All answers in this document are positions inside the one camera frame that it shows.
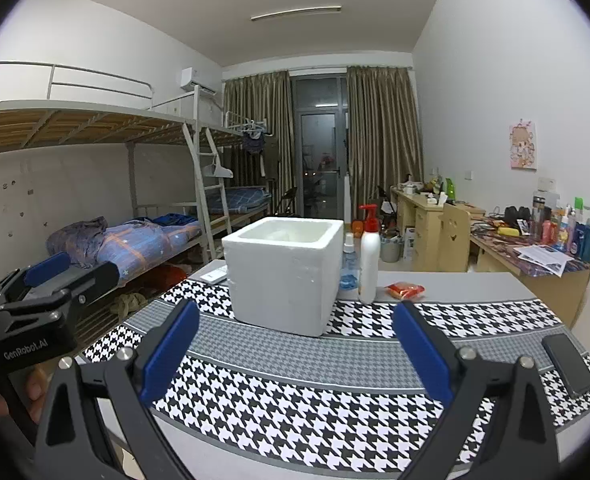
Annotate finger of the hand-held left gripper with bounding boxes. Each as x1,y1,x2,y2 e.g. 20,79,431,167
0,261,120,313
0,252,72,306

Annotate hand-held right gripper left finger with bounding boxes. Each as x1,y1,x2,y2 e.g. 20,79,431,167
32,299,202,480

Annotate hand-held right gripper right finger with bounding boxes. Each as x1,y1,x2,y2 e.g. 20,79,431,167
393,301,563,480

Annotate white foam box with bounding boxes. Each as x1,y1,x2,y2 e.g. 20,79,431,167
222,216,344,338

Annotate person's left hand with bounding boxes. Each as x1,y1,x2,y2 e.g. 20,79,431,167
25,364,52,426

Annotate dark purple bedding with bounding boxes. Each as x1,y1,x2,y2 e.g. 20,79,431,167
46,216,108,268

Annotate olive cloth on floor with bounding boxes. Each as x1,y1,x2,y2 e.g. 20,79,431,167
110,292,148,318

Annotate blue plaid quilt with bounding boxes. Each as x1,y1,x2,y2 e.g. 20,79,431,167
95,220,200,281

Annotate red snack packet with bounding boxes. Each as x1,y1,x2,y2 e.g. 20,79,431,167
385,281,426,301

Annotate red bag under bed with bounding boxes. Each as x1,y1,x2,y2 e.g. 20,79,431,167
147,265,188,291

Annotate blue clothing on bed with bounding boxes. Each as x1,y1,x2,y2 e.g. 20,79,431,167
152,214,196,227

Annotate white red pump lotion bottle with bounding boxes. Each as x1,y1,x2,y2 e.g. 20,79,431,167
358,204,382,305

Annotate clear blue spray bottle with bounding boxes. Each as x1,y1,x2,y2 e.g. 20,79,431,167
339,232,360,293

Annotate grey bucket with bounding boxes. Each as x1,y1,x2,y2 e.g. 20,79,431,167
380,232,403,262

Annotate wooden chair with smile cutout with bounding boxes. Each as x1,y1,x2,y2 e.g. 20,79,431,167
437,203,472,273

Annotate plain wooden desk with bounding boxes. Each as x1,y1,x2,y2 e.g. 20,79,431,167
391,185,486,273

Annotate houndstooth table cloth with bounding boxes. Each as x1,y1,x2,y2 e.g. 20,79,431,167
77,277,590,466

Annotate wooden desk with patterned cover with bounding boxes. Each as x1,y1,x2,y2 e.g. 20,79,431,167
470,227,590,326

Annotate black smartphone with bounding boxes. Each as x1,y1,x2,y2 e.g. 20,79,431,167
541,332,590,400

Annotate white bed ladder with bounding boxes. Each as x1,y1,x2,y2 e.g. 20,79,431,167
182,122,236,261

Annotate white metal bunk bed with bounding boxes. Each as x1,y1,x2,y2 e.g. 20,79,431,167
0,60,276,311

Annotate printed paper sheets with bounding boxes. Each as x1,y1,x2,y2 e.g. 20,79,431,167
514,244,573,276

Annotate blue checked mattress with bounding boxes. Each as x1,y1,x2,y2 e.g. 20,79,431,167
207,186,270,213

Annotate black folding chair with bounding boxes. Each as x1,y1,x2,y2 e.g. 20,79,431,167
275,187,300,218

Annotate row of toiletry bottles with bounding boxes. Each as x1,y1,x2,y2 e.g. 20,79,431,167
530,195,590,261

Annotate dark hanging clothes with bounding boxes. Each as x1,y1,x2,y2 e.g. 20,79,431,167
242,132,266,156

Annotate brown curtain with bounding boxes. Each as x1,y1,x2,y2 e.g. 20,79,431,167
223,71,296,221
346,65,424,221

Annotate white air conditioner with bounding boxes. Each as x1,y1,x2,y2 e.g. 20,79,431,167
177,66,216,93

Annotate glass balcony door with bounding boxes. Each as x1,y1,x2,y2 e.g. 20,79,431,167
291,74,350,221

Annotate ceiling tube light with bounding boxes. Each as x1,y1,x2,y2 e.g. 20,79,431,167
251,6,342,23

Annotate cartoon wall poster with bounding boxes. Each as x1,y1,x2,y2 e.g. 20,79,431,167
509,119,538,170

